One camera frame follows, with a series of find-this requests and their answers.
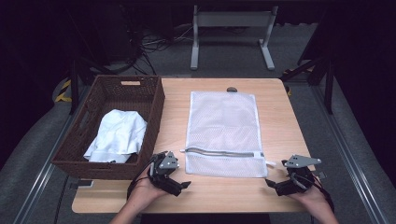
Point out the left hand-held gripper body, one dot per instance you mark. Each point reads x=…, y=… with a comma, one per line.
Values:
x=166, y=161

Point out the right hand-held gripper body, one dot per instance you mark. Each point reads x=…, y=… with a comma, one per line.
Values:
x=300, y=161

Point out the white garment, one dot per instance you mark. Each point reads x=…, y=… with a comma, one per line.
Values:
x=120, y=133

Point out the white mesh laundry bag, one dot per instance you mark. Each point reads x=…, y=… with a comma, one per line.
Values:
x=222, y=124

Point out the brown wicker basket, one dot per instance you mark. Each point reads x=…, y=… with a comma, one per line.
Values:
x=124, y=96

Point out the person's right hand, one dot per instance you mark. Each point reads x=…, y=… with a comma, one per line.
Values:
x=313, y=199

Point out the person's left hand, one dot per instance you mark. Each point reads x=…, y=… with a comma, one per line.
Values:
x=143, y=196

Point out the grey tape piece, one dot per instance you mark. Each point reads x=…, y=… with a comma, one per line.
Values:
x=320, y=174
x=84, y=184

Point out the black metal stand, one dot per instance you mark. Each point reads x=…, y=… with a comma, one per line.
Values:
x=328, y=84
x=74, y=84

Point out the yellow black striped tape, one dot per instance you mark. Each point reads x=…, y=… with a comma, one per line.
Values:
x=63, y=91

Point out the grey metal stand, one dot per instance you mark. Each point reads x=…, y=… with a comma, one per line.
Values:
x=233, y=19

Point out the metal floor rail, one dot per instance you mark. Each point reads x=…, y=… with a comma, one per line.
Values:
x=43, y=177
x=351, y=161

